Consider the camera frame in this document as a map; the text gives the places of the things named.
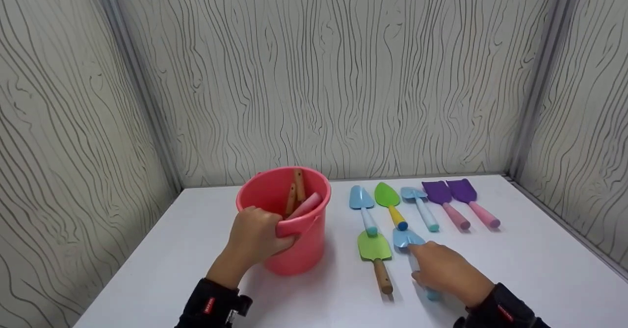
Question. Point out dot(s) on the person's right hand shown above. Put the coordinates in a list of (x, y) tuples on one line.
[(449, 271)]

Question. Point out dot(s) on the person's left fingers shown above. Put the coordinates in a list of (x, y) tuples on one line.
[(262, 215)]

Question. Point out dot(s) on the person's left forearm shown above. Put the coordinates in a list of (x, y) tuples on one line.
[(230, 269)]

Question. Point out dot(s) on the black wrist band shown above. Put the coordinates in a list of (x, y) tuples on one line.
[(505, 313), (211, 306)]

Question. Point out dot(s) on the person's right index finger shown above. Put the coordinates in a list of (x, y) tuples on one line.
[(419, 250)]

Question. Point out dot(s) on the person's left hand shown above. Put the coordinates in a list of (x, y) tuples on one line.
[(252, 237)]

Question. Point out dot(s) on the person's left thumb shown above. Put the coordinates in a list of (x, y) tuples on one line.
[(287, 243)]

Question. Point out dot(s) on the pink plastic bucket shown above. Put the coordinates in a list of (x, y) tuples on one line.
[(304, 249)]

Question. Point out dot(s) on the person's right thumb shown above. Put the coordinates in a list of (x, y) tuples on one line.
[(418, 276)]

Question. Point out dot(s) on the person's right forearm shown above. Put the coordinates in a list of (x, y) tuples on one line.
[(482, 293)]

